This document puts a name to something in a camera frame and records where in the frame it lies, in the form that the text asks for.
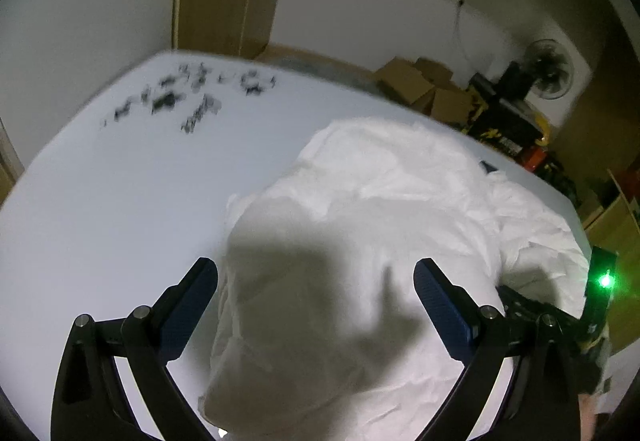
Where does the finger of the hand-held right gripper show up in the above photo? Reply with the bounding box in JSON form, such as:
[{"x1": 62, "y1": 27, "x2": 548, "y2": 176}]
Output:
[{"x1": 496, "y1": 286, "x2": 584, "y2": 338}]

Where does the open cardboard box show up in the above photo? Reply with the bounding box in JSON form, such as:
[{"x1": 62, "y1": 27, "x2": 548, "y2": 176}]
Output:
[{"x1": 374, "y1": 56, "x2": 437, "y2": 114}]

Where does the wooden side cabinet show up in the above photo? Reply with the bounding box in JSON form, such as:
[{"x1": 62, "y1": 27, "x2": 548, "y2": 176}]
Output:
[{"x1": 581, "y1": 167, "x2": 640, "y2": 354}]

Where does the black cylinder speaker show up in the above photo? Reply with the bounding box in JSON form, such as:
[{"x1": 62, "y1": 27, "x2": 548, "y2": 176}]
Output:
[{"x1": 492, "y1": 62, "x2": 532, "y2": 98}]

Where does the black yellow delivery box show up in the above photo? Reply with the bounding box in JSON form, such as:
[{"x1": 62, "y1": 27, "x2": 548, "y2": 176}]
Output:
[{"x1": 467, "y1": 93, "x2": 545, "y2": 158}]

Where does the black power cable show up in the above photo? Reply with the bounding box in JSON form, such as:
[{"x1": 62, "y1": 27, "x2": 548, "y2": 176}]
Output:
[{"x1": 454, "y1": 0, "x2": 473, "y2": 74}]

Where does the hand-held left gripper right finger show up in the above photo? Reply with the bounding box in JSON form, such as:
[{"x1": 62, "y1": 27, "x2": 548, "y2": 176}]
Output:
[{"x1": 413, "y1": 257, "x2": 582, "y2": 441}]

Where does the black bag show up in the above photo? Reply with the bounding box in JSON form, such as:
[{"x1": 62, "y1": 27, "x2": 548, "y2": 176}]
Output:
[{"x1": 542, "y1": 156, "x2": 581, "y2": 209}]

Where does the white puffer jacket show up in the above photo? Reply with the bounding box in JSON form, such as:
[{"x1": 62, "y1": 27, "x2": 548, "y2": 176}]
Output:
[{"x1": 199, "y1": 117, "x2": 592, "y2": 441}]

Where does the black standing fan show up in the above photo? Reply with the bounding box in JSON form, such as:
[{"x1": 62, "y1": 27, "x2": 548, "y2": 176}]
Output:
[{"x1": 520, "y1": 38, "x2": 574, "y2": 100}]

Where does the small cardboard box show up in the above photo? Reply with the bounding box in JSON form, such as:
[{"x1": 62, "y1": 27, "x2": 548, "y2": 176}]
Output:
[{"x1": 415, "y1": 57, "x2": 482, "y2": 122}]

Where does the red box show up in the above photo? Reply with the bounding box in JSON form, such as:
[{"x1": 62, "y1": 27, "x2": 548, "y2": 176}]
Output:
[{"x1": 520, "y1": 141, "x2": 553, "y2": 172}]

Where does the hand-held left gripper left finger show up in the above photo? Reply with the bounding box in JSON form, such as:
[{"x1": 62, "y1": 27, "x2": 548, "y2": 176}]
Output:
[{"x1": 51, "y1": 257, "x2": 219, "y2": 441}]

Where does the person's right forearm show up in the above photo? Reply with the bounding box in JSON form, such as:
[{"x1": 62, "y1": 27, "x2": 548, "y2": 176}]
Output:
[{"x1": 577, "y1": 392, "x2": 612, "y2": 441}]

